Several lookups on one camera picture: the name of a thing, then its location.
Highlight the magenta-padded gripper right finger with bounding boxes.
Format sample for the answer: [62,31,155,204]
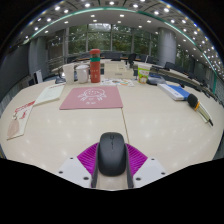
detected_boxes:
[123,142,168,190]

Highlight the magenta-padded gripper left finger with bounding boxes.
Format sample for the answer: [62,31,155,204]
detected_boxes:
[55,142,101,190]

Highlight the black computer mouse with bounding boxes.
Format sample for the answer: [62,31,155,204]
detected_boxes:
[96,131,128,178]

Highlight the pink mouse pad white drawing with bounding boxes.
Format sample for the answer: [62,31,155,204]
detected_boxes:
[59,86,124,111]

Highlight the red and white booklet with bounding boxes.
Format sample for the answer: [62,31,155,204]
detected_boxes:
[6,99,37,141]

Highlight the cream printed paper sheet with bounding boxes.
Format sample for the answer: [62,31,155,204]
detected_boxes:
[33,83,66,107]

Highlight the blue and white book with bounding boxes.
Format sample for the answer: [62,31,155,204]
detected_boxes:
[157,83,191,102]

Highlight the dark gooseneck conference microphone unit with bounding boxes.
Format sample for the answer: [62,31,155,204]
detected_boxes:
[54,68,67,84]
[146,73,167,86]

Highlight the colourful sticker sheet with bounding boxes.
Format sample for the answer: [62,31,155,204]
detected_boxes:
[99,77,136,88]

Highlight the stack of white paper cups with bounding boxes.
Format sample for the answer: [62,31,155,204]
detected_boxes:
[62,63,76,85]

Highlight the green-printed paper cup with straw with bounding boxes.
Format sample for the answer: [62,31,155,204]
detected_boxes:
[137,62,153,85]

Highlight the white lidded ceramic mug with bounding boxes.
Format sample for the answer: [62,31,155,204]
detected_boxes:
[75,63,91,84]

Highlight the long curved conference desk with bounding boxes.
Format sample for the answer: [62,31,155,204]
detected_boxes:
[49,58,221,101]

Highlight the grey box appliance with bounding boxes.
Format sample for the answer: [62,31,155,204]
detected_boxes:
[21,74,37,88]

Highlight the white upright panel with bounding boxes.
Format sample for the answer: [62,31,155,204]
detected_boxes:
[33,69,44,84]

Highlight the red bottle green band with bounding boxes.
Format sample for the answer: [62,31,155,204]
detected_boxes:
[89,48,102,84]

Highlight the white desk organizer box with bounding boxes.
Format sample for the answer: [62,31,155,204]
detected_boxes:
[103,61,136,80]

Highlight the group of dark office chairs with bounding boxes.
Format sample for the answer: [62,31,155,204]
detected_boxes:
[66,51,214,88]

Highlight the group of round ceiling lights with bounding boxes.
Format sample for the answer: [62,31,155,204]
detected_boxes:
[19,0,224,68]

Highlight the black handheld microphone yellow ring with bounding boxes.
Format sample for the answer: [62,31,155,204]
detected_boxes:
[186,93,214,127]

